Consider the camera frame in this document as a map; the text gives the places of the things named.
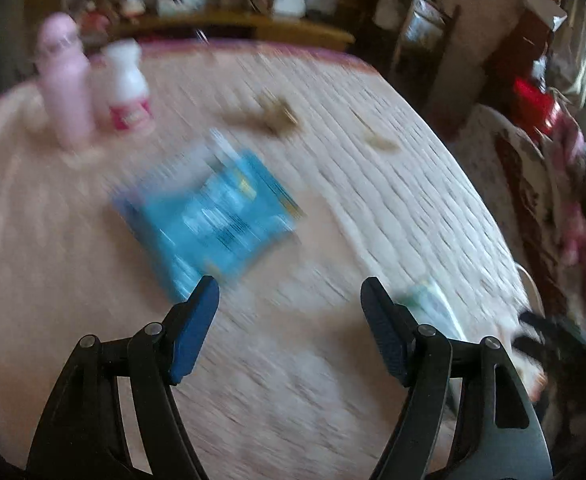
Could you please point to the brown crumpled paper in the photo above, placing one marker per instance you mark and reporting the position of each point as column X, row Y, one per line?
column 275, row 115

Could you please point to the wooden sideboard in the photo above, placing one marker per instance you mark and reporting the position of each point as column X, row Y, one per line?
column 233, row 27

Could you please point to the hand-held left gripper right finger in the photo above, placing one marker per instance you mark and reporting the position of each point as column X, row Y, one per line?
column 385, row 332

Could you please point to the wooden chair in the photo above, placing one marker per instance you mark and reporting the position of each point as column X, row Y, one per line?
column 423, row 25

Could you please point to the white plastic bag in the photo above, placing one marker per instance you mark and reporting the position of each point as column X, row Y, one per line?
column 430, row 307

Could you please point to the blue snack packet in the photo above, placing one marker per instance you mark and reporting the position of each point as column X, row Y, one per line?
column 213, row 225

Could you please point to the floral blanket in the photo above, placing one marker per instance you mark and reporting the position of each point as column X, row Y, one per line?
column 548, row 200

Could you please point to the red container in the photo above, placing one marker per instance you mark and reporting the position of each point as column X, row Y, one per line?
column 535, row 102

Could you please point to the pink insulated bottle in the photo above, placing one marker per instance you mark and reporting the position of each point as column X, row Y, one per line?
column 65, row 80

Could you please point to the white bottle with pink label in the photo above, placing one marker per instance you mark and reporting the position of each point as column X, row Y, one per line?
column 125, row 90

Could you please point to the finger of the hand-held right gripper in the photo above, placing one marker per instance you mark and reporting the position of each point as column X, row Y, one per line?
column 543, row 322
column 528, row 346

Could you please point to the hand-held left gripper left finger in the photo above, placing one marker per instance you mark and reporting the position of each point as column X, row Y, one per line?
column 195, row 330

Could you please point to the white box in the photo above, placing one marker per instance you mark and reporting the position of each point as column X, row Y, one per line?
column 545, row 7

